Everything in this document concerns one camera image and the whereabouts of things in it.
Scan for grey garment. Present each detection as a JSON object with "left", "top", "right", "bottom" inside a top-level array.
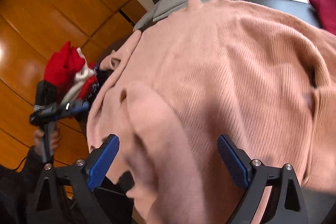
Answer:
[{"left": 133, "top": 0, "right": 252, "bottom": 31}]

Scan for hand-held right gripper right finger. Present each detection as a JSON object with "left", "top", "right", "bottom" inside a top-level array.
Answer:
[{"left": 217, "top": 135, "right": 309, "bottom": 224}]

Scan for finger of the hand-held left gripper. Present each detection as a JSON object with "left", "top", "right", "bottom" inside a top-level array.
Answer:
[
  {"left": 56, "top": 108, "right": 88, "bottom": 121},
  {"left": 63, "top": 99, "right": 92, "bottom": 110}
]

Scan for person's left hand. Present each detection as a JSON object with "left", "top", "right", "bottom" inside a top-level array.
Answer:
[{"left": 33, "top": 127, "right": 61, "bottom": 159}]

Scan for red white knitted garment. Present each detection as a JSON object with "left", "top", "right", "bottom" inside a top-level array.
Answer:
[{"left": 43, "top": 41, "right": 101, "bottom": 106}]

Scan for pink knit sweater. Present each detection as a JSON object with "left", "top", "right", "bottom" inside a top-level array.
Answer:
[{"left": 86, "top": 0, "right": 336, "bottom": 224}]

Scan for dark red garment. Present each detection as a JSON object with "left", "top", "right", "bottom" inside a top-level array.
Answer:
[{"left": 307, "top": 0, "right": 336, "bottom": 35}]

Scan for person's left forearm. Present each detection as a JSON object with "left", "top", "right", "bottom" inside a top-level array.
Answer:
[{"left": 0, "top": 147, "right": 46, "bottom": 224}]

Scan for wooden wardrobe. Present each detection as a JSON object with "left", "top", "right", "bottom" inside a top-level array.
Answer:
[{"left": 0, "top": 0, "right": 147, "bottom": 203}]

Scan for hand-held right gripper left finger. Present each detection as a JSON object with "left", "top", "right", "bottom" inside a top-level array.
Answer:
[{"left": 26, "top": 134, "right": 120, "bottom": 224}]

